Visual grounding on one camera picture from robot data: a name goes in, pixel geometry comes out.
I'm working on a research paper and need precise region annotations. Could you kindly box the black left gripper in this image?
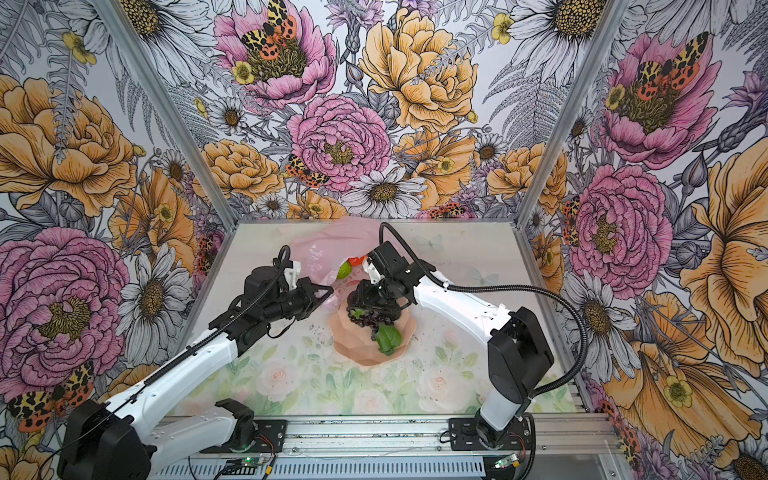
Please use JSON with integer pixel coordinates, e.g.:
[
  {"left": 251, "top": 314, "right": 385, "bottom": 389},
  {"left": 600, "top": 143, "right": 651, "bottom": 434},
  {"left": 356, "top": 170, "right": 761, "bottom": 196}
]
[{"left": 264, "top": 276, "right": 334, "bottom": 322}]

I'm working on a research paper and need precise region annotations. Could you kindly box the green lime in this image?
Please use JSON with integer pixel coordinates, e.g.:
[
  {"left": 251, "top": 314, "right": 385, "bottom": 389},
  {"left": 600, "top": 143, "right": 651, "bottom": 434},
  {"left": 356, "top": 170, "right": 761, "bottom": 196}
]
[{"left": 336, "top": 261, "right": 352, "bottom": 280}]

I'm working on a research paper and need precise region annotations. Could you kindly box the pink plastic bag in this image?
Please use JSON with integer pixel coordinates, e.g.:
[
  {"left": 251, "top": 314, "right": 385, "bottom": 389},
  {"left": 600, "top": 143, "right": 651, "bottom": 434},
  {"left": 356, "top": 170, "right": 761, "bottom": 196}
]
[{"left": 290, "top": 216, "right": 381, "bottom": 309}]

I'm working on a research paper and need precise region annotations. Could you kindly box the pink flower-shaped bowl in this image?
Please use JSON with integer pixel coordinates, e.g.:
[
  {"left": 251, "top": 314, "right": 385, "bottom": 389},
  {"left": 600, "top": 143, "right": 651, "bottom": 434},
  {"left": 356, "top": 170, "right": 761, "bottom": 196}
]
[{"left": 328, "top": 301, "right": 417, "bottom": 367}]

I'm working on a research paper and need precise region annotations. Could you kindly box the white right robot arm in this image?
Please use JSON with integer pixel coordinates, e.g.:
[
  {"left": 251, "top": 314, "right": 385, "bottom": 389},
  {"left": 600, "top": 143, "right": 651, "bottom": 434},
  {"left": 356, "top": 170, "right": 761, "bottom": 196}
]
[{"left": 347, "top": 241, "right": 554, "bottom": 449}]

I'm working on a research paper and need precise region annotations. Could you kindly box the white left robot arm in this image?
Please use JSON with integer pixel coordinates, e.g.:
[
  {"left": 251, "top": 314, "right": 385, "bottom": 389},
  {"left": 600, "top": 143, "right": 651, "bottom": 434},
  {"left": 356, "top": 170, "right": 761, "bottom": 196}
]
[{"left": 56, "top": 267, "right": 334, "bottom": 479}]

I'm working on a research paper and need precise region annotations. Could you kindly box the dark grape bunch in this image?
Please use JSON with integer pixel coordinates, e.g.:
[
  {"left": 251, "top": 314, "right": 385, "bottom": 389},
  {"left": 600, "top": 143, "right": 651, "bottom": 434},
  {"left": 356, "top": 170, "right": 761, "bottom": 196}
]
[{"left": 347, "top": 308, "right": 396, "bottom": 334}]

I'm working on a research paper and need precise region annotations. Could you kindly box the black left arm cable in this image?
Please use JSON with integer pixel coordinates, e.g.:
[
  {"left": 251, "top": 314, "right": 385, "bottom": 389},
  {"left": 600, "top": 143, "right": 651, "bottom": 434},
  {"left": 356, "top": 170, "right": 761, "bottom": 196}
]
[{"left": 41, "top": 244, "right": 292, "bottom": 480}]

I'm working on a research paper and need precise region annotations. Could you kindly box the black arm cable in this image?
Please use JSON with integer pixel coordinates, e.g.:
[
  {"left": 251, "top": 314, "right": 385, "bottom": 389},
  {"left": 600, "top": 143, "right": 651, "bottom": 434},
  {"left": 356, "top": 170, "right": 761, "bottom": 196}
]
[
  {"left": 377, "top": 221, "right": 590, "bottom": 480},
  {"left": 41, "top": 244, "right": 292, "bottom": 480}
]

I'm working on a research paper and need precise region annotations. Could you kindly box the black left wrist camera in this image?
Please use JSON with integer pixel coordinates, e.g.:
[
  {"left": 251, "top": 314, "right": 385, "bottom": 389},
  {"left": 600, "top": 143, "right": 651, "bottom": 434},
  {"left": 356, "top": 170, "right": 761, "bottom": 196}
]
[{"left": 243, "top": 261, "right": 301, "bottom": 303}]

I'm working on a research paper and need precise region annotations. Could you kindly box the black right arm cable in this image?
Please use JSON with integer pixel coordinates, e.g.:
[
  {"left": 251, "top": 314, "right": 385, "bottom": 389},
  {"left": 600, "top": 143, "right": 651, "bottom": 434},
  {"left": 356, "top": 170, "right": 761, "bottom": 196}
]
[{"left": 377, "top": 221, "right": 590, "bottom": 480}]

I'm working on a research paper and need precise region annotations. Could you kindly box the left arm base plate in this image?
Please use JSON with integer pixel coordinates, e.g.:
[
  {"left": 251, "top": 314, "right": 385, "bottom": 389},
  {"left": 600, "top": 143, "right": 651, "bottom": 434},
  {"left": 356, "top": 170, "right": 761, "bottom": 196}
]
[{"left": 202, "top": 419, "right": 288, "bottom": 454}]

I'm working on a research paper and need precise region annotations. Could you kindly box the aluminium front rail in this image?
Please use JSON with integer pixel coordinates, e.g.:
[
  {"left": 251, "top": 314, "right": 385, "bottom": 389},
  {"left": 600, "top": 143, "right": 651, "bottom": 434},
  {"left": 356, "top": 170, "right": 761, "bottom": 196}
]
[{"left": 150, "top": 413, "right": 632, "bottom": 479}]

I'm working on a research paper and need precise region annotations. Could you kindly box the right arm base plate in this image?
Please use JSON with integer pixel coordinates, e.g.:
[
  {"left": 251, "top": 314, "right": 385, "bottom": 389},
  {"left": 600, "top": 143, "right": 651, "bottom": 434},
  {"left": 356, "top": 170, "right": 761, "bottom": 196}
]
[{"left": 447, "top": 416, "right": 536, "bottom": 452}]

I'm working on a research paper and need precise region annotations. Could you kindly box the right aluminium corner post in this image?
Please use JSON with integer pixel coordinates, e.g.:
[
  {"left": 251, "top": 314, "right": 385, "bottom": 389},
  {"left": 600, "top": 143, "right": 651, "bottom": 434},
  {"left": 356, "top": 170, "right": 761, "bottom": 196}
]
[{"left": 515, "top": 0, "right": 630, "bottom": 230}]

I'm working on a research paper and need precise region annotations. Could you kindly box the aluminium corner post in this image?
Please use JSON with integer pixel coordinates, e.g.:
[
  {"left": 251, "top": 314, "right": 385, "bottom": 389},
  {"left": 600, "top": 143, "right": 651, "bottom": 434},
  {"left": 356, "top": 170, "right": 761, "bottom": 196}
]
[
  {"left": 515, "top": 0, "right": 630, "bottom": 230},
  {"left": 94, "top": 1, "right": 238, "bottom": 233}
]

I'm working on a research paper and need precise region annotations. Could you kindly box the left aluminium corner post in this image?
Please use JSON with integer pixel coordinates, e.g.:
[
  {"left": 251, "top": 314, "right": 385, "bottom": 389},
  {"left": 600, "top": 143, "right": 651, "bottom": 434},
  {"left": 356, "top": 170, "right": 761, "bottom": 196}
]
[{"left": 94, "top": 1, "right": 238, "bottom": 233}]

